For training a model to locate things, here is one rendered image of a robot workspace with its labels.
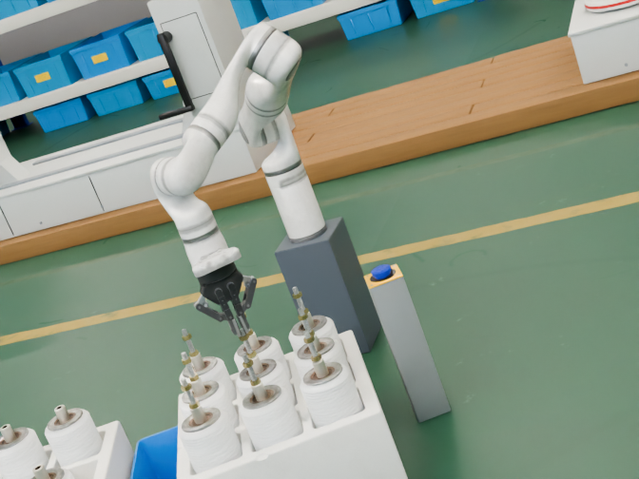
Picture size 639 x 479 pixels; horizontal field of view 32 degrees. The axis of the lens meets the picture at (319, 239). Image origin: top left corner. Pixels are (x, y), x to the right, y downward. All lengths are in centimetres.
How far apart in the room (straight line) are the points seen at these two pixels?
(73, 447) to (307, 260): 69
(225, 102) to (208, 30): 215
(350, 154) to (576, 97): 82
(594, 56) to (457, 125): 51
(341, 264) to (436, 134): 143
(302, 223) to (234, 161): 171
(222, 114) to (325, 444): 62
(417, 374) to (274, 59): 68
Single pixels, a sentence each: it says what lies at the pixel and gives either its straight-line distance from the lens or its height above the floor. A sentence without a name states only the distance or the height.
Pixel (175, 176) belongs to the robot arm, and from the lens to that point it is 196.
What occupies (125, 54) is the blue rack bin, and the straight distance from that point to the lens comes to 730.
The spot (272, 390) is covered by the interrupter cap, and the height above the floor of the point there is 25.
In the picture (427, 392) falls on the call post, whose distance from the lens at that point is 225.
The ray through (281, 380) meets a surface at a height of 23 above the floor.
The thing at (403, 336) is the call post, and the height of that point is 19.
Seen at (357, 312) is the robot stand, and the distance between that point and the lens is 260.
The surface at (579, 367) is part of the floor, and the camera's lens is 229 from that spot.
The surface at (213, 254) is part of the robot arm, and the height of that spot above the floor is 51.
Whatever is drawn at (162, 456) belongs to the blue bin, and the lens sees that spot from 241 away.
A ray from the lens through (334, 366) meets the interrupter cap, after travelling 203.
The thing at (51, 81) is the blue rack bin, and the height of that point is 32.
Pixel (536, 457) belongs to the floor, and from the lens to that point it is 206.
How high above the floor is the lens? 111
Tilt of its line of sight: 18 degrees down
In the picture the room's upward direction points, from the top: 21 degrees counter-clockwise
